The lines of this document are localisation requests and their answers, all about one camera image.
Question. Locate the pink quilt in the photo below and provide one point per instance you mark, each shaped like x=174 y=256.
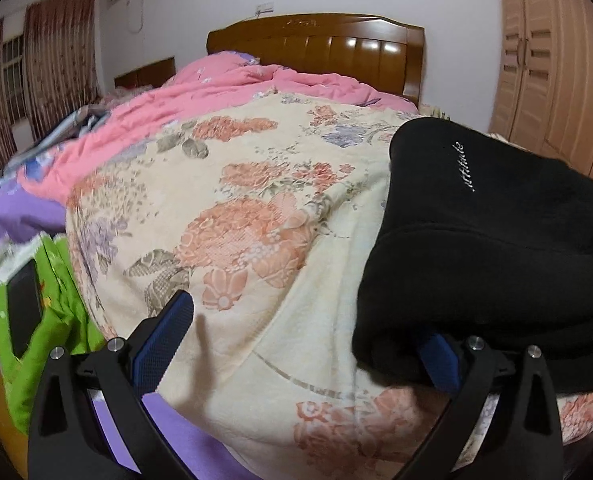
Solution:
x=201 y=75

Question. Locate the floral cream blanket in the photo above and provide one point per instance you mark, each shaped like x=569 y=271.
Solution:
x=256 y=200

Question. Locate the green printed cloth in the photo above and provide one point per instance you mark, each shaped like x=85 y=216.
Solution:
x=66 y=285

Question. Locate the window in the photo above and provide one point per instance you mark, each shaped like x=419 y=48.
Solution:
x=14 y=75

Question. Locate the black phone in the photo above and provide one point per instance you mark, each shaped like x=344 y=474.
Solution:
x=24 y=310

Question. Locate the wooden bed headboard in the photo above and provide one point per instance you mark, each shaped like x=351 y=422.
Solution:
x=326 y=45

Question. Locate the small dark wooden headboard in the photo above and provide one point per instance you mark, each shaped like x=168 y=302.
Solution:
x=146 y=72

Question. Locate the purple bed sheet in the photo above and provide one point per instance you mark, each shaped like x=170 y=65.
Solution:
x=21 y=215

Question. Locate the light wooden wardrobe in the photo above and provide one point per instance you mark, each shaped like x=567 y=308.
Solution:
x=551 y=85

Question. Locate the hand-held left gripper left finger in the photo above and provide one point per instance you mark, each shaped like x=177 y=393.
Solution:
x=161 y=340

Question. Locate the striped grey cloth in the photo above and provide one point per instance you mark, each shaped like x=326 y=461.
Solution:
x=89 y=120

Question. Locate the black pants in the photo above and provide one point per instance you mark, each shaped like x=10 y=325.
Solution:
x=476 y=240

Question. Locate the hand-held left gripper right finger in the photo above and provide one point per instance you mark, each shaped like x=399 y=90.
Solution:
x=444 y=360

